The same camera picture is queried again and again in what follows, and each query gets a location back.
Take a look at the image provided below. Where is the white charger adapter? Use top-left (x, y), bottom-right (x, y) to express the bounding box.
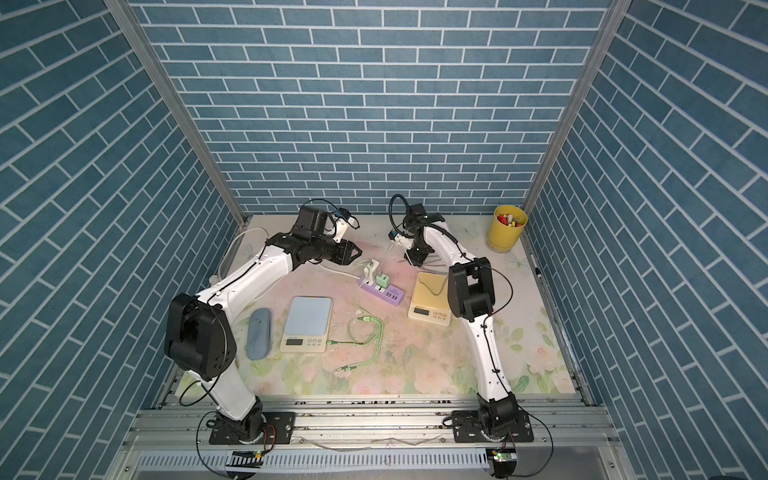
top-left (364, 259), bottom-right (380, 285)

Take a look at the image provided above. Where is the purple power strip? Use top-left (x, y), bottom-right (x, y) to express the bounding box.
top-left (359, 278), bottom-right (405, 306)

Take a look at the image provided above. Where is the yellow electronic scale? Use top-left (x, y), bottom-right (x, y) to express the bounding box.
top-left (408, 272), bottom-right (452, 327)

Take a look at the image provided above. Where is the blue electronic scale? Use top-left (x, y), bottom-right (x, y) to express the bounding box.
top-left (280, 296), bottom-right (333, 354)

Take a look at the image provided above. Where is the green charging cable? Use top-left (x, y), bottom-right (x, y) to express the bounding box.
top-left (325, 311), bottom-right (385, 376)

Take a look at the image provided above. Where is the green charger adapter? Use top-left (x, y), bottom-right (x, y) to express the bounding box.
top-left (375, 274), bottom-right (390, 290)

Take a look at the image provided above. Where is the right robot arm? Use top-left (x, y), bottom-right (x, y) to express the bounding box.
top-left (387, 194), bottom-right (533, 441)

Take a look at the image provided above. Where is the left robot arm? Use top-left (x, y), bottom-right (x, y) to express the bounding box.
top-left (164, 205), bottom-right (362, 444)

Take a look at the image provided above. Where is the yellow pen cup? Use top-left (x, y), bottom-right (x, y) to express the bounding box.
top-left (486, 205), bottom-right (528, 253)

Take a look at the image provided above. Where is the grey blue case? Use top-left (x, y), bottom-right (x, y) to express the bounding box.
top-left (246, 308), bottom-right (272, 361)

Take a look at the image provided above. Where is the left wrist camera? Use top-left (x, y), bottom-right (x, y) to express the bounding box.
top-left (332, 208), bottom-right (359, 243)

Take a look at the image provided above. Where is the white power strip cable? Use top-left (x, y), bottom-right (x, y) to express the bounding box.
top-left (202, 227), bottom-right (364, 316)

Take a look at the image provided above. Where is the aluminium rail frame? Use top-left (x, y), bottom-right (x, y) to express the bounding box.
top-left (108, 394), bottom-right (633, 479)

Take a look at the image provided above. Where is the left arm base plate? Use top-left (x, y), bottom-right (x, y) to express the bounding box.
top-left (205, 412), bottom-right (295, 447)

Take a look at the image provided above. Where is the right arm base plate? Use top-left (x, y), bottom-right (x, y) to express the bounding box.
top-left (442, 410), bottom-right (534, 444)

